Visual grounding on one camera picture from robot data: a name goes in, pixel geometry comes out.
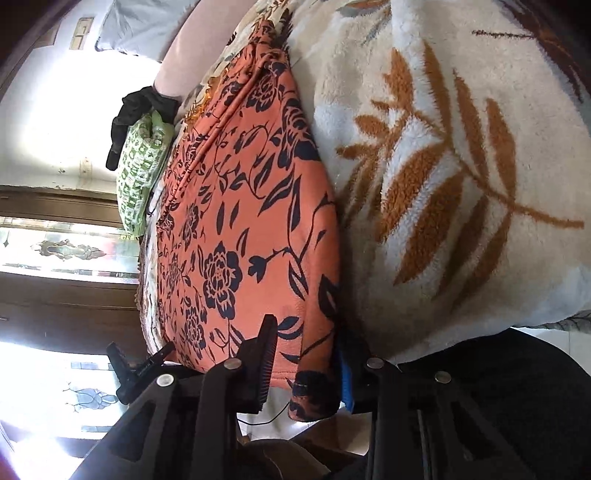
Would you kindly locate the orange floral cloth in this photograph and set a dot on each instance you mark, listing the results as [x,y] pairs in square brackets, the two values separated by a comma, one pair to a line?
[258,207]

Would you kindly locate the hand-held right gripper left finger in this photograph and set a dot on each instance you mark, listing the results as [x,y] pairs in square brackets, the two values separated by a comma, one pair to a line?
[258,369]

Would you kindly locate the wall switch plate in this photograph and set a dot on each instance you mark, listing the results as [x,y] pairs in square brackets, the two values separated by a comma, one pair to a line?
[82,32]

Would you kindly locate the grey pillow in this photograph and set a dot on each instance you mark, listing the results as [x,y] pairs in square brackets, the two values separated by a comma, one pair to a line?
[138,23]

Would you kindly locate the leaf print fleece blanket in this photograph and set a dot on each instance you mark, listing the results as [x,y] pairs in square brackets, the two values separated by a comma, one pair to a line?
[461,230]

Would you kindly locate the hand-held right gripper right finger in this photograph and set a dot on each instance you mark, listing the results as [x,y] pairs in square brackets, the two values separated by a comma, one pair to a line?
[346,387]

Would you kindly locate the black cloth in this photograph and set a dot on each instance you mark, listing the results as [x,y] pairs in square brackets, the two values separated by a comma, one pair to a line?
[138,106]

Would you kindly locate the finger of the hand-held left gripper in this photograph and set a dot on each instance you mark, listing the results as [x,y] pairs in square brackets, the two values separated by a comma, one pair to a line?
[131,376]

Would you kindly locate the green patterned pillow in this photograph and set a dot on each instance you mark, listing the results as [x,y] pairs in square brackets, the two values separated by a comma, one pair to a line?
[138,180]

